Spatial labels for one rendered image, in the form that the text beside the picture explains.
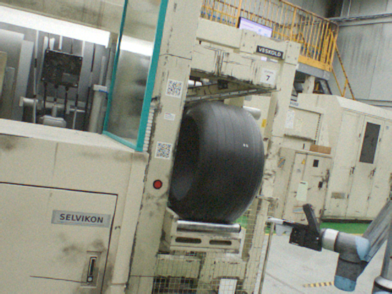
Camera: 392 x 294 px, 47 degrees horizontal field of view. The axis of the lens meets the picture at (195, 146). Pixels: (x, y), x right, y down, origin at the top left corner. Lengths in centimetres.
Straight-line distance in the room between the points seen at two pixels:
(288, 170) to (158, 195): 475
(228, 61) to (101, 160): 141
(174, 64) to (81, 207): 105
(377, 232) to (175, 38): 117
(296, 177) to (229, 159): 488
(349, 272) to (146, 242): 94
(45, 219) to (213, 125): 102
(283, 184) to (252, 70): 438
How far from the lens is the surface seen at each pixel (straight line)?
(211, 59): 243
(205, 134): 199
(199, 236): 212
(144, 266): 219
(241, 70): 250
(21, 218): 121
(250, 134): 206
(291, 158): 670
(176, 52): 208
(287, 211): 683
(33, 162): 118
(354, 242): 166
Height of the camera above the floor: 137
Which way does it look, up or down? 3 degrees down
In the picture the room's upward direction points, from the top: 10 degrees clockwise
